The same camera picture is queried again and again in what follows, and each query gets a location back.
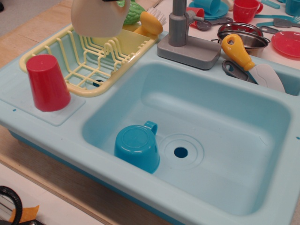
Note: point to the cream detergent bottle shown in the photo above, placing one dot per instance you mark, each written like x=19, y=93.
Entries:
x=98, y=18

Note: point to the yellow dish drying rack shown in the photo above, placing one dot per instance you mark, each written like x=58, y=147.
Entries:
x=90, y=65

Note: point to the light blue toy sink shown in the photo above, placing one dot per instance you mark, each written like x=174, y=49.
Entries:
x=229, y=149

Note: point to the blue plastic mug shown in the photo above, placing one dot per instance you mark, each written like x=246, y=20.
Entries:
x=137, y=145

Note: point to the grey toy faucet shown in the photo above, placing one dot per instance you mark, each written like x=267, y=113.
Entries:
x=178, y=46

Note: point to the yellow dish brush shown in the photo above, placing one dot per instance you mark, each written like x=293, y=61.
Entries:
x=152, y=22

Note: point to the red plastic cup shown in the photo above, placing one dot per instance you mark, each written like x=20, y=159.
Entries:
x=48, y=87

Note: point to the grey measuring spoon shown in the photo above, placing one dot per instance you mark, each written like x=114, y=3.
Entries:
x=207, y=24

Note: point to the green bitter gourd toy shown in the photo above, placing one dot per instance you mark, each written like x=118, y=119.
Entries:
x=133, y=15

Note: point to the small red cup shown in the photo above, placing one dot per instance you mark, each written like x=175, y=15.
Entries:
x=194, y=15

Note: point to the blue cup on saucer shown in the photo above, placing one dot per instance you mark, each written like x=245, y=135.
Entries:
x=209, y=6

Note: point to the steel pot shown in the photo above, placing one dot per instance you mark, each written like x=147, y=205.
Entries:
x=252, y=37

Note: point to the blue saucer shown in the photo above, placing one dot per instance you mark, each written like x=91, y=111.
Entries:
x=223, y=10

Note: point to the red mug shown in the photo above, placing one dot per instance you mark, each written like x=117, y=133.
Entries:
x=245, y=10

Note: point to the red plate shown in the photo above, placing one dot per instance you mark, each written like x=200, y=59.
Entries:
x=287, y=43

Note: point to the grey toy fork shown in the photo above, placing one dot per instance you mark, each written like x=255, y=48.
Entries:
x=282, y=23

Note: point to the orange tape piece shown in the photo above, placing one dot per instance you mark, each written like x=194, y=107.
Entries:
x=27, y=215

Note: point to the teal toy utensil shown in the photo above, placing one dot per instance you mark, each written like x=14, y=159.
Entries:
x=295, y=19

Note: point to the blue cup far right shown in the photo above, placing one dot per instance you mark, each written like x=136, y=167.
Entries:
x=292, y=7

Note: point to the yellow handled white spatula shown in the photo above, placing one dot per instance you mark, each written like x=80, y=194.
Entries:
x=263, y=74

